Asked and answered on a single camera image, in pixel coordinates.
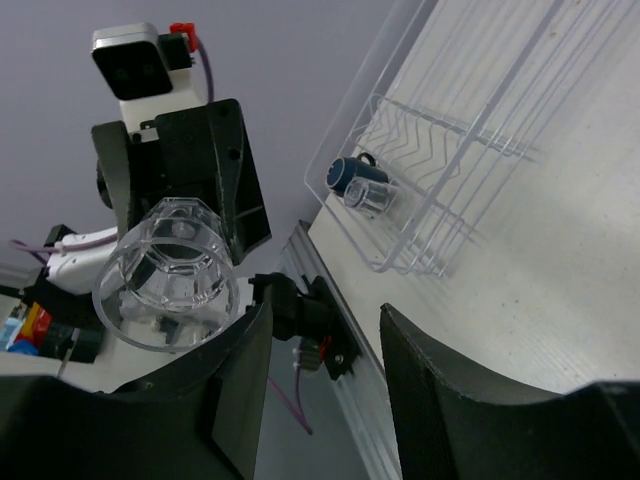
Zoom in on blue cup in rack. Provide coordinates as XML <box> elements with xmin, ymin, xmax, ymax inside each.
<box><xmin>326</xmin><ymin>152</ymin><xmax>390</xmax><ymax>197</ymax></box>

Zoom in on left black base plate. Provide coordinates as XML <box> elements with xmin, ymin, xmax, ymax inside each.
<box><xmin>296</xmin><ymin>276</ymin><xmax>362</xmax><ymax>381</ymax></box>

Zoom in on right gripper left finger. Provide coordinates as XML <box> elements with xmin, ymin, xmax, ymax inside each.
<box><xmin>1</xmin><ymin>304</ymin><xmax>273</xmax><ymax>479</ymax></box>

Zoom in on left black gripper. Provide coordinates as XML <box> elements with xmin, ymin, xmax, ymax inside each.
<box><xmin>91</xmin><ymin>99</ymin><xmax>271</xmax><ymax>265</ymax></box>

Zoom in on clear glass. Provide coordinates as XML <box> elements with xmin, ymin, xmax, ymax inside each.
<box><xmin>92</xmin><ymin>197</ymin><xmax>240</xmax><ymax>352</ymax></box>
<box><xmin>343</xmin><ymin>177</ymin><xmax>399</xmax><ymax>218</ymax></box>

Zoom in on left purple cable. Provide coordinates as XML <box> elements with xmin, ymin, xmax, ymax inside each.
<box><xmin>9</xmin><ymin>20</ymin><xmax>219</xmax><ymax>269</ymax></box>

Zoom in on clear wire dish rack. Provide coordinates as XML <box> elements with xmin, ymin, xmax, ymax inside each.
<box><xmin>305</xmin><ymin>1</ymin><xmax>639</xmax><ymax>276</ymax></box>

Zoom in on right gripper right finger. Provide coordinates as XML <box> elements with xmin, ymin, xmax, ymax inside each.
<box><xmin>380</xmin><ymin>304</ymin><xmax>639</xmax><ymax>479</ymax></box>

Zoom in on aluminium mounting rail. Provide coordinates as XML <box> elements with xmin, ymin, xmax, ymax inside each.
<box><xmin>283</xmin><ymin>221</ymin><xmax>402</xmax><ymax>479</ymax></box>

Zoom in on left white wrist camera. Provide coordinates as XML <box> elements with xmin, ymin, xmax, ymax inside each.
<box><xmin>91</xmin><ymin>22</ymin><xmax>214</xmax><ymax>134</ymax></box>

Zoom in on colourful items in background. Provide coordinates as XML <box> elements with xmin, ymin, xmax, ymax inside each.
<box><xmin>1</xmin><ymin>303</ymin><xmax>52</xmax><ymax>356</ymax></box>

